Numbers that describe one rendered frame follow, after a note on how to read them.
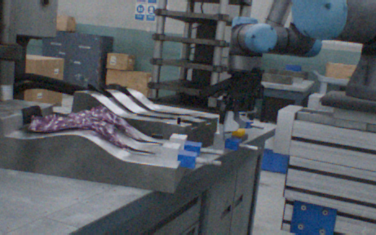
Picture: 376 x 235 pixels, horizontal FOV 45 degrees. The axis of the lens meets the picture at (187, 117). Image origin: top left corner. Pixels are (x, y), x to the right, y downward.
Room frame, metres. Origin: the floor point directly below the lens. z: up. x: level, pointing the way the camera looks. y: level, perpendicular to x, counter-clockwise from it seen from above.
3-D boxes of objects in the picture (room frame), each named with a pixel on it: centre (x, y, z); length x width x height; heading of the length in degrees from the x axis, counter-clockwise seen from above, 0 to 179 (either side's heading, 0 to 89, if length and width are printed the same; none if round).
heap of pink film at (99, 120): (1.06, 0.24, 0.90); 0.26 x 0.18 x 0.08; 84
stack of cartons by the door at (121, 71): (8.07, 1.10, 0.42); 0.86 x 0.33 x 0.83; 72
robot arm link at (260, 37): (1.25, -0.18, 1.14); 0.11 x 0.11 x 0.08; 15
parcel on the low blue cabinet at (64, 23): (8.41, 2.48, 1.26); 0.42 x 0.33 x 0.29; 72
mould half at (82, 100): (1.42, 0.18, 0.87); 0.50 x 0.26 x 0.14; 67
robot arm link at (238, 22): (1.34, -0.14, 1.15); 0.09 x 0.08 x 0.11; 15
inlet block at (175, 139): (1.09, -0.03, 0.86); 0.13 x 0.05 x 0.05; 84
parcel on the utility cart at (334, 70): (6.85, -2.20, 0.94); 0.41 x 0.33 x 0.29; 80
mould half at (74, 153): (1.05, 0.25, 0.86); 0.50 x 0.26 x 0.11; 84
